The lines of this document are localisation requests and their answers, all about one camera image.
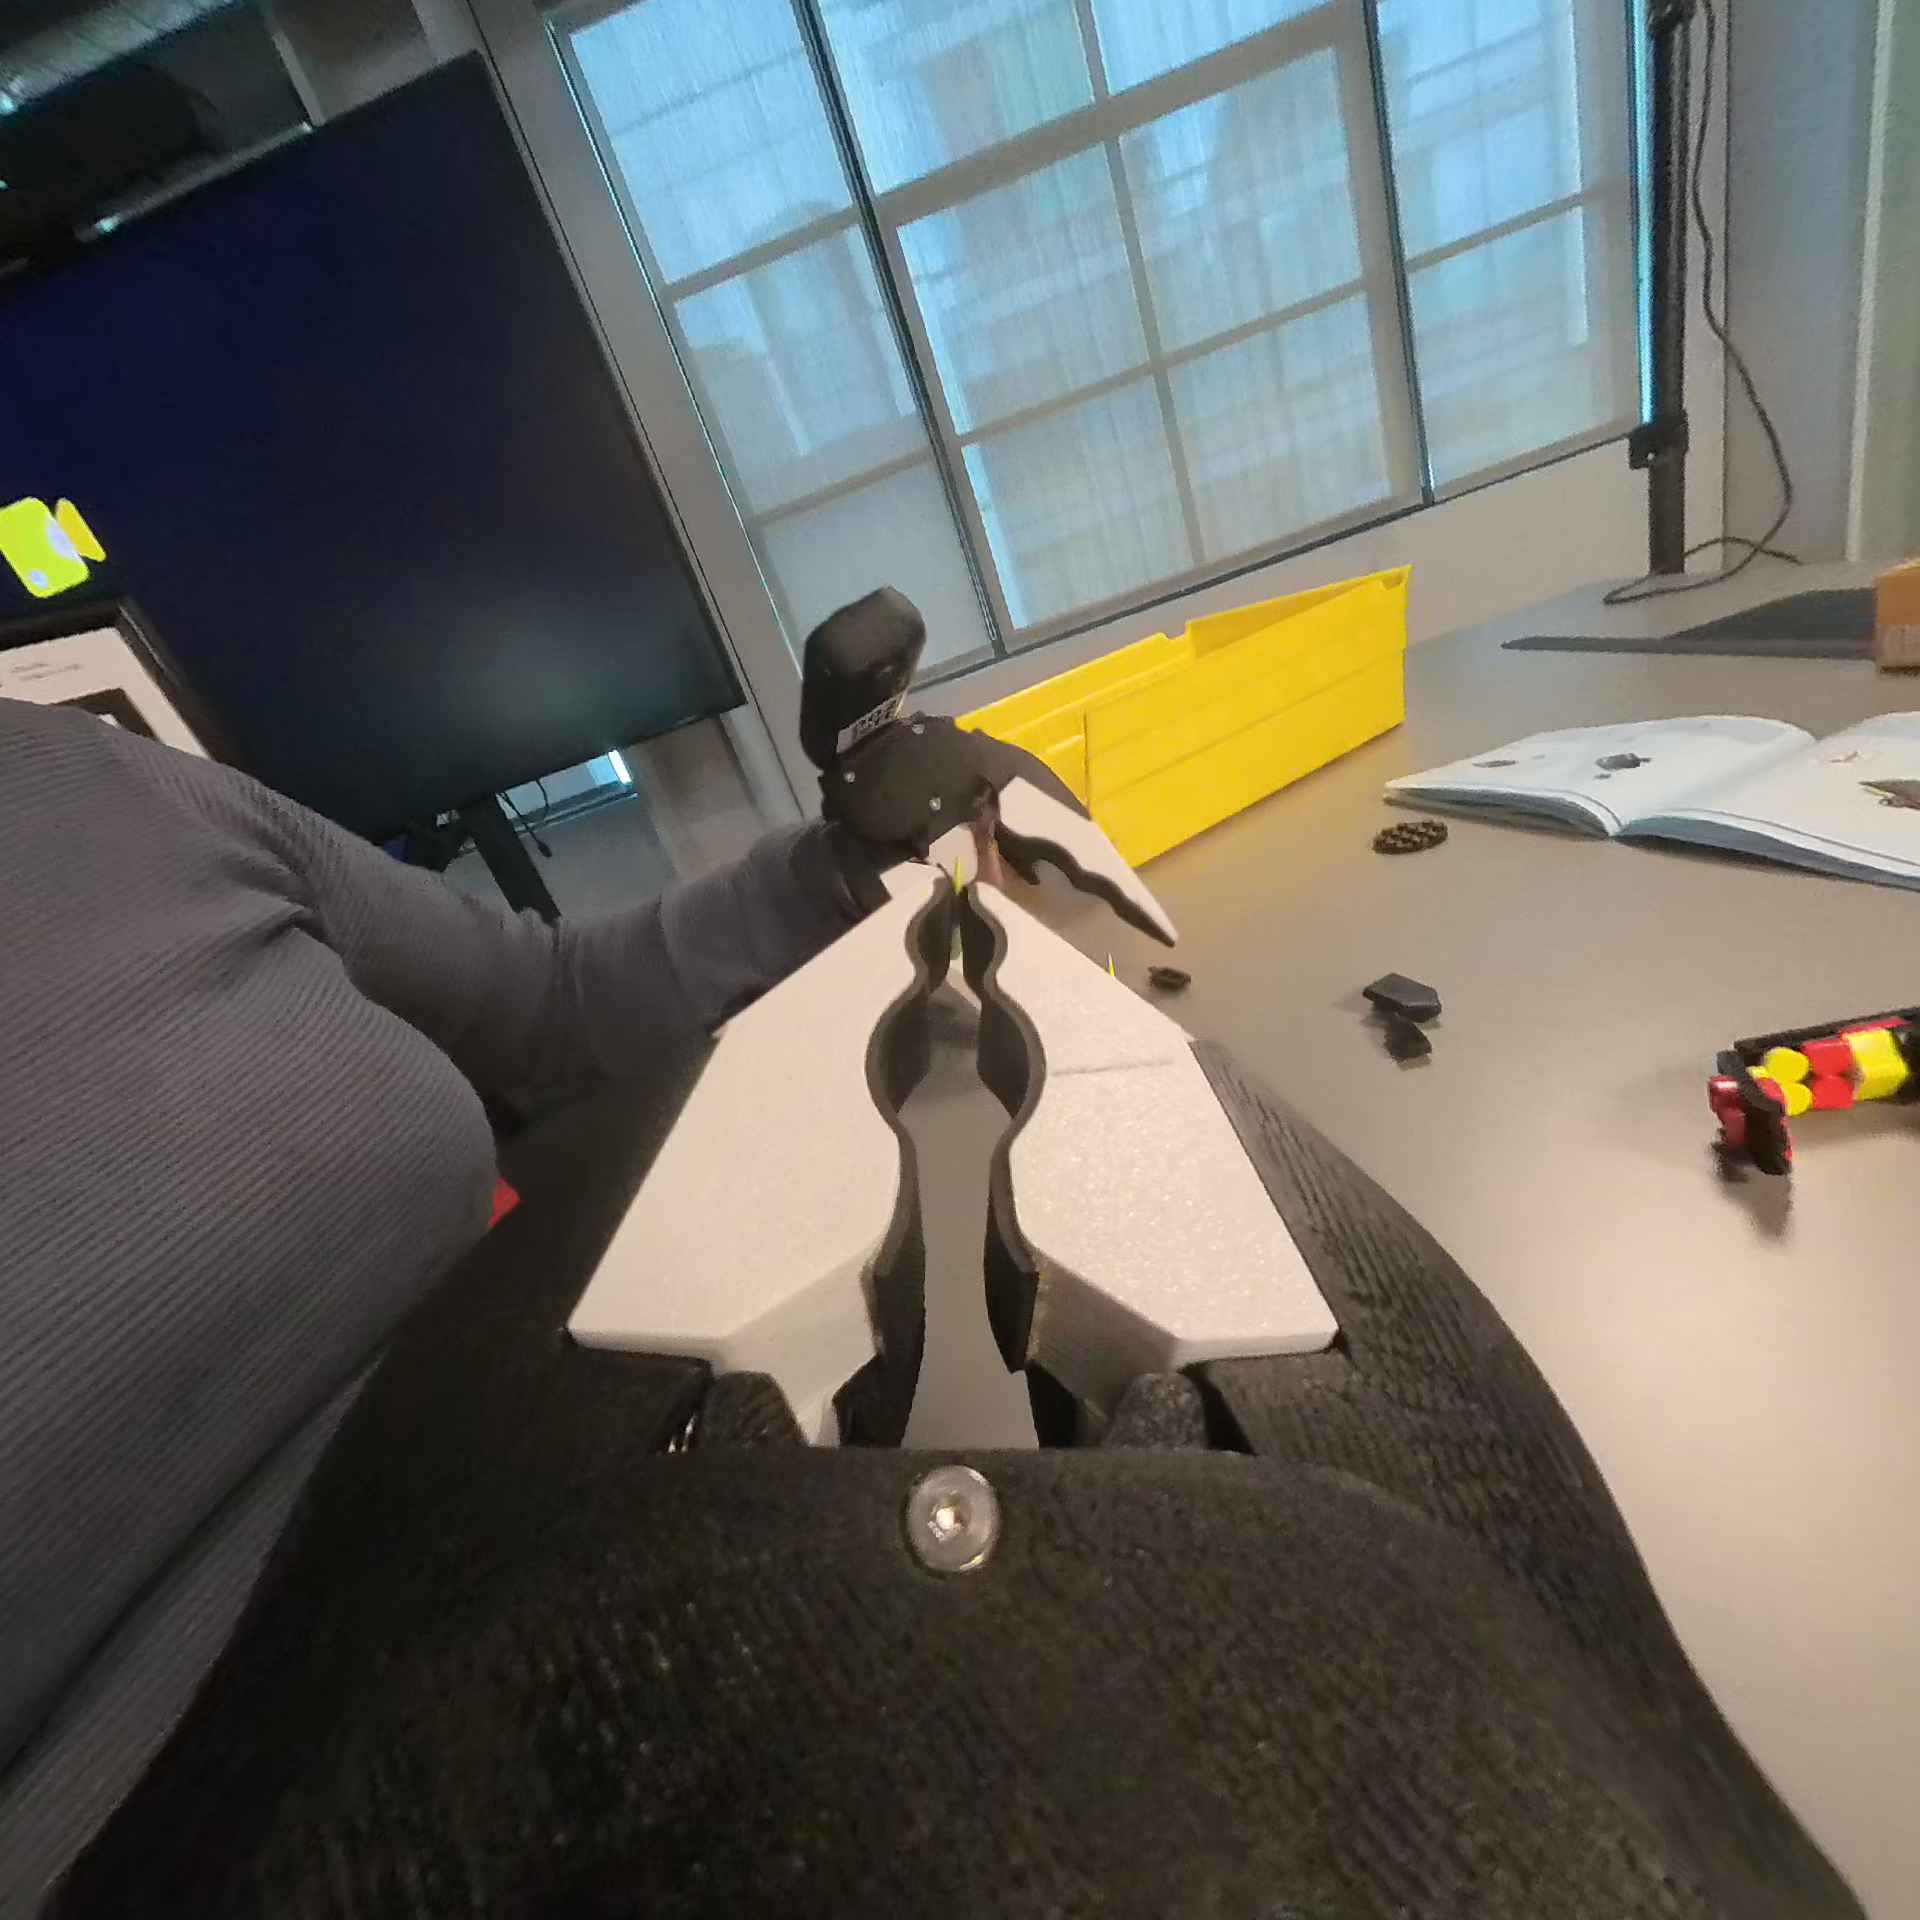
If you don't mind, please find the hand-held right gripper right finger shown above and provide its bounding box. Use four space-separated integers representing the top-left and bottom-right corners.
960 878 1338 1450

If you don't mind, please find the person's left forearm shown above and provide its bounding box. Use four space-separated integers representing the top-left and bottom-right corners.
496 815 902 1089

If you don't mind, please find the red yellow lego figure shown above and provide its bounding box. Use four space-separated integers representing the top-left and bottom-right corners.
1707 1009 1920 1179

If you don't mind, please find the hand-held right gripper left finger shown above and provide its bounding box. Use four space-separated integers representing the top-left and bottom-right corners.
567 866 951 1450

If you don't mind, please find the dark monitor screen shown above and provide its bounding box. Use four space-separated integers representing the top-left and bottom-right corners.
0 53 750 921

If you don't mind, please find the yellow plastic bin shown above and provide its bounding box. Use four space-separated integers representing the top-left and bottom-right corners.
951 564 1411 869

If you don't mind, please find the black camera boom pole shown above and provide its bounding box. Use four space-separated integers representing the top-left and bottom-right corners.
1627 0 1696 579

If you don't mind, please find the white product box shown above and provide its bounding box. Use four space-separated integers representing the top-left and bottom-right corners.
0 599 225 758

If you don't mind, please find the dark grey stand base plate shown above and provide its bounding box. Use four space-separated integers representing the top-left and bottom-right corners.
1503 587 1883 663

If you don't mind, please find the open instruction booklet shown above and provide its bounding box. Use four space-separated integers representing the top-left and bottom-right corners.
1382 711 1920 889

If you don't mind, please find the black cable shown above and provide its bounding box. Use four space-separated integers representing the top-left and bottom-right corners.
1602 0 1800 605

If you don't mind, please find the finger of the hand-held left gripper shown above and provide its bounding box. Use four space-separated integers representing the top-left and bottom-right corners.
994 778 1182 950

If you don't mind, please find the large grid window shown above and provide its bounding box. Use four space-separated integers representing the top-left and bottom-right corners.
545 0 1642 654

